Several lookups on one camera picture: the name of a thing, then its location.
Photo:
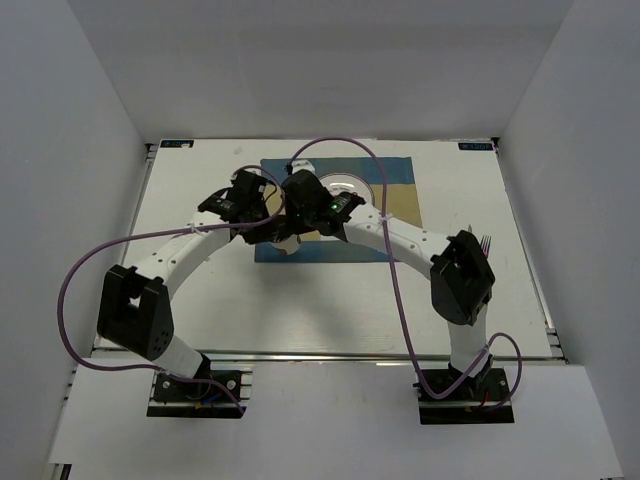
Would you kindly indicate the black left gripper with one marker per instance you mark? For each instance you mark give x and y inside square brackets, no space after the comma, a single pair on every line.
[265,233]

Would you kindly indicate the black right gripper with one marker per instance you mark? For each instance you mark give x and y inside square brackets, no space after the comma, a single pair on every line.
[295,226]

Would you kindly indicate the white plate with red print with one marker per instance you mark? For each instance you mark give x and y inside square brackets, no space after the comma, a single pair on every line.
[337,183]

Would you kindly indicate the white brown metal cup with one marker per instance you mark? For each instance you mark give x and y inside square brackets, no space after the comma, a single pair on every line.
[287,246]

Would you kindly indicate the blue tan white placemat cloth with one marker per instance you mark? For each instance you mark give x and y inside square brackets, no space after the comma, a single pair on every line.
[402,203]

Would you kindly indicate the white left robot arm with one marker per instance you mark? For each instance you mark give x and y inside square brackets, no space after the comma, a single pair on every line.
[135,308]

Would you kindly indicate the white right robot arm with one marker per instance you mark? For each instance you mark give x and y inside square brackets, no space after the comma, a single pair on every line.
[457,268]

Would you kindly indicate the blue label sticker left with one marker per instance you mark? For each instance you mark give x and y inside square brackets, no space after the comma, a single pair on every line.
[175,143]

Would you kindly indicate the blue label sticker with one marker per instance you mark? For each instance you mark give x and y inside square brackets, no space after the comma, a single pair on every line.
[475,146]
[175,143]

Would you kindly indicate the blue label sticker right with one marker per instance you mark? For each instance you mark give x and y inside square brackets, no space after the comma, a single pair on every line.
[475,146]

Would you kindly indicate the pink iridescent fork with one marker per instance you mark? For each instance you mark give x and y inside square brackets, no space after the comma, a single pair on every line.
[485,245]

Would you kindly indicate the aluminium table frame rail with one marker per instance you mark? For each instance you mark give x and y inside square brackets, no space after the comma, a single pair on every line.
[232,304]

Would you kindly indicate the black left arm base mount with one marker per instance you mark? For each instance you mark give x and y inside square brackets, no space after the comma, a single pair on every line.
[170,398]

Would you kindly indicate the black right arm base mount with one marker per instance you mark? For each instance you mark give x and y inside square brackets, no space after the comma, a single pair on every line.
[474,402]

